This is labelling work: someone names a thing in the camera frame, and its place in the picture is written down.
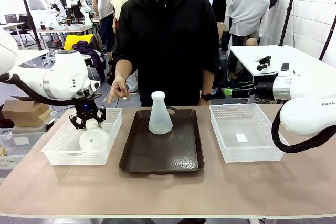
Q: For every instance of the white desk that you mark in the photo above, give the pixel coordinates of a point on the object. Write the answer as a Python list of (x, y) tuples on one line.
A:
[(34, 54)]

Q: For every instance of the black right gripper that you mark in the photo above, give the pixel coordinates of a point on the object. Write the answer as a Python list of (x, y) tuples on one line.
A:
[(265, 88)]

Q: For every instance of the person's left hand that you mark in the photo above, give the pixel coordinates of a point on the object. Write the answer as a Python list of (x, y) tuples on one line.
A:
[(205, 102)]

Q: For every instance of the red and black toolbox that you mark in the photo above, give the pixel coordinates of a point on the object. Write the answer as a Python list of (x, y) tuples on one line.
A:
[(53, 43)]

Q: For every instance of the purple garment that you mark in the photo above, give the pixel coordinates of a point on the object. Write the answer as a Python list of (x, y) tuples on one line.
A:
[(97, 58)]

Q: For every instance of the black office chair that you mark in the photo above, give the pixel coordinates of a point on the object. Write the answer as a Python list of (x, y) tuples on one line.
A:
[(23, 28)]

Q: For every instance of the translucent plastic conical flask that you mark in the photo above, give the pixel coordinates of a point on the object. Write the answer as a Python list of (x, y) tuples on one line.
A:
[(93, 140), (160, 119)]

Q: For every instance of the clear plastic storage bin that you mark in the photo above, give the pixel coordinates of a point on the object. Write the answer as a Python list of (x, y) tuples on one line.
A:
[(18, 142)]

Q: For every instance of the metal chair with clothes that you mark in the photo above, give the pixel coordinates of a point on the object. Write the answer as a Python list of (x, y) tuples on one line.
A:
[(97, 61)]

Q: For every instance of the mannequin in grey tank top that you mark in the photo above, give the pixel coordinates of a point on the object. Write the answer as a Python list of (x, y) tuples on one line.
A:
[(105, 6)]

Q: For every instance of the dark brown serving tray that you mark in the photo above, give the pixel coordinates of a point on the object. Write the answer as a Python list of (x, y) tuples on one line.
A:
[(162, 150)]

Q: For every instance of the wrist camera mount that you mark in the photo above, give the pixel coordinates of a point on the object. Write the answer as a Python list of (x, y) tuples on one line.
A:
[(95, 85), (265, 78)]

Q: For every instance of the white side table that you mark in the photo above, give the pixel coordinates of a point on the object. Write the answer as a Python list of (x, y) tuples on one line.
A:
[(302, 56)]

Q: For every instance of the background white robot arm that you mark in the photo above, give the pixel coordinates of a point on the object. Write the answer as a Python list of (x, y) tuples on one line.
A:
[(84, 6), (52, 5)]

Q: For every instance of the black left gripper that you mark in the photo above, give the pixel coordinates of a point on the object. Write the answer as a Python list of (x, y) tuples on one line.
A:
[(86, 110)]

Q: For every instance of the brown cardboard box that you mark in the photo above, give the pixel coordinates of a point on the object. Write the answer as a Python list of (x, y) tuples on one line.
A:
[(23, 108), (34, 122)]

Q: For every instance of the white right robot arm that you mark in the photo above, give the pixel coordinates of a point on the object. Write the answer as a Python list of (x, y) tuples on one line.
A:
[(304, 113)]

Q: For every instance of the person's left forearm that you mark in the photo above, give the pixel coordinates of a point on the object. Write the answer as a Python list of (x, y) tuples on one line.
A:
[(208, 82)]

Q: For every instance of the black light stand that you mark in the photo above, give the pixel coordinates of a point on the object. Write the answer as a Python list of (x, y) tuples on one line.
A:
[(31, 24)]

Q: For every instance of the person's right forearm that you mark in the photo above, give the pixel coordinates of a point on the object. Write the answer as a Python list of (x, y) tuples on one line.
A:
[(124, 69)]

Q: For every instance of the black tripod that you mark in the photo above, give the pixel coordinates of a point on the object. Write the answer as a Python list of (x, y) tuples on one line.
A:
[(328, 40), (288, 14)]

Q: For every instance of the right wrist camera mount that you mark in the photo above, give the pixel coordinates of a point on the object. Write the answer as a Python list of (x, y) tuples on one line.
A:
[(265, 78)]

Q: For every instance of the person in black jacket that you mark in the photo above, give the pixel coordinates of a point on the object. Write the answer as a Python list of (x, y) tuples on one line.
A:
[(168, 40)]

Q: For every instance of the person's right hand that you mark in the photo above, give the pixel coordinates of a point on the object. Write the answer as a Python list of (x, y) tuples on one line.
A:
[(118, 86)]

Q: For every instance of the small black action camera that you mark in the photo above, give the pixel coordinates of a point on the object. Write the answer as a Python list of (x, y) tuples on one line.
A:
[(264, 62)]

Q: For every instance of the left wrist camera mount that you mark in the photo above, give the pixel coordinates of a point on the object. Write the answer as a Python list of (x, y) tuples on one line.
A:
[(95, 85)]

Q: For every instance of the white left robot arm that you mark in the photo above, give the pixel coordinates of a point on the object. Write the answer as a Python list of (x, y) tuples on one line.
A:
[(63, 74)]

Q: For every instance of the black wristwatch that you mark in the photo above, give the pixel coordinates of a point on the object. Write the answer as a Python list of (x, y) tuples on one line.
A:
[(206, 96)]

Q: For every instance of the white paper label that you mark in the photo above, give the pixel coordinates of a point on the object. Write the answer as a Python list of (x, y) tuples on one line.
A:
[(241, 138)]

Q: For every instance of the white perforated plastic basket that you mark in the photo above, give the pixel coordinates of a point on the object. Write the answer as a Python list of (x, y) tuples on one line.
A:
[(270, 134), (60, 142)]

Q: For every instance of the background work table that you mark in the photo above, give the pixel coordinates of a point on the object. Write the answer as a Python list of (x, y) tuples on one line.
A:
[(65, 28)]

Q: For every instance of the mannequin in white shirt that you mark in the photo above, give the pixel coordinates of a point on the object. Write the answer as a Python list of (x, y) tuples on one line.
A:
[(246, 6)]

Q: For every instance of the yellow garment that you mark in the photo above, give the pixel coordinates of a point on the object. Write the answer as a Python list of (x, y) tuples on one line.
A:
[(72, 41)]

